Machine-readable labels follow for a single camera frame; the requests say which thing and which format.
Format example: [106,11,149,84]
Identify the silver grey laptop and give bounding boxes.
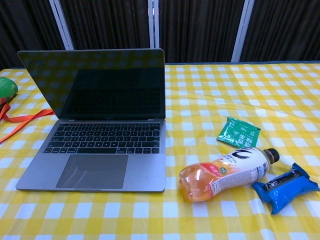
[15,48,167,193]

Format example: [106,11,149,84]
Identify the yellow white checkered tablecloth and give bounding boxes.
[0,62,320,240]

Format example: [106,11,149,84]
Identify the green tea sachet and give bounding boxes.
[216,116,261,148]

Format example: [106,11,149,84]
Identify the orange drink plastic bottle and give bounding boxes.
[178,146,280,203]

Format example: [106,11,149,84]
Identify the blue wrapped snack pack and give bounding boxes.
[251,162,320,215]

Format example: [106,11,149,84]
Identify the green cylindrical chips can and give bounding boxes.
[0,76,20,109]

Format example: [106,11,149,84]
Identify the white partition frame post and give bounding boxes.
[148,0,161,49]
[49,0,75,51]
[231,0,255,63]

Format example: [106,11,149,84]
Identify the orange lanyard strap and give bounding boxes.
[0,102,55,145]

